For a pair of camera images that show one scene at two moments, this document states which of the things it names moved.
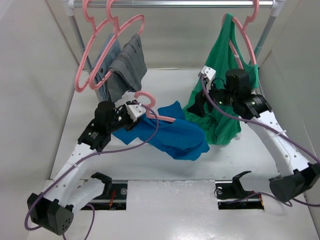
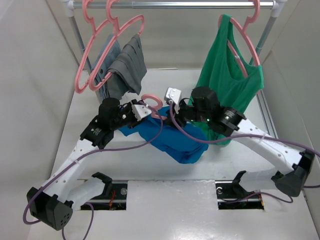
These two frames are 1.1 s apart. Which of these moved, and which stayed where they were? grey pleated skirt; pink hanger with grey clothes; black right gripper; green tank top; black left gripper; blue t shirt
Moved: black right gripper; blue t shirt; green tank top
Stayed: pink hanger with grey clothes; black left gripper; grey pleated skirt
